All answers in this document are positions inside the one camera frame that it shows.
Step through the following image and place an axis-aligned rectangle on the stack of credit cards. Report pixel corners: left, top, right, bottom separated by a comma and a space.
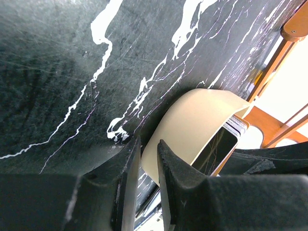
192, 115, 250, 176

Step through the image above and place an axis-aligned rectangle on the orange wooden shelf rack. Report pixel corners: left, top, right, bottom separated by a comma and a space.
237, 1, 308, 149

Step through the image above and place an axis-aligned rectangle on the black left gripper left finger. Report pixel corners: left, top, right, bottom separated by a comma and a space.
0, 137, 141, 231

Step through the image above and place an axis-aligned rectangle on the beige oval plastic tray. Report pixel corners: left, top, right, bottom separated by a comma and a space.
141, 89, 253, 184

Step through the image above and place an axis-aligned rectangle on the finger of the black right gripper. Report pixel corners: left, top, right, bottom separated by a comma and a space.
219, 142, 308, 176

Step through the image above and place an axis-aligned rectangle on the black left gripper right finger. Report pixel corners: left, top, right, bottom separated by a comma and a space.
157, 140, 308, 231

